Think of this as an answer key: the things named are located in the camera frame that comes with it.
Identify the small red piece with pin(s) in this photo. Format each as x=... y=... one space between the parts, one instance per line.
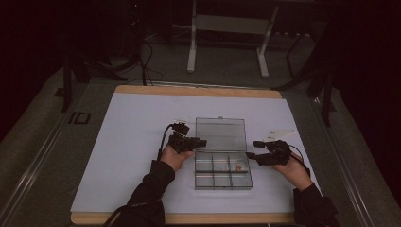
x=238 y=165

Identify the white table mat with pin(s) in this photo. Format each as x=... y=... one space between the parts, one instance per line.
x=132 y=132

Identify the person's right hand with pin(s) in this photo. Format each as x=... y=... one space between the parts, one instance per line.
x=294 y=175

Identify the white metal stand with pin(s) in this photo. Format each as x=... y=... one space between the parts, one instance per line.
x=231 y=24

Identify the black metal stand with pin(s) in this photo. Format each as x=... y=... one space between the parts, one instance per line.
x=326 y=97
x=66 y=82

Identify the black tripod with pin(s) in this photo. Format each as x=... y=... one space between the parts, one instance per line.
x=126 y=60

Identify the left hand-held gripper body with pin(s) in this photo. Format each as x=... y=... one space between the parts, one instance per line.
x=180 y=142

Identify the person's left hand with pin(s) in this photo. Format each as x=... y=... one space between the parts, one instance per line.
x=173 y=157

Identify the clear plastic compartment box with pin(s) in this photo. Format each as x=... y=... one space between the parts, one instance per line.
x=220 y=176

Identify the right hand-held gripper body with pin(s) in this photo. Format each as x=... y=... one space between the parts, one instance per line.
x=277 y=153

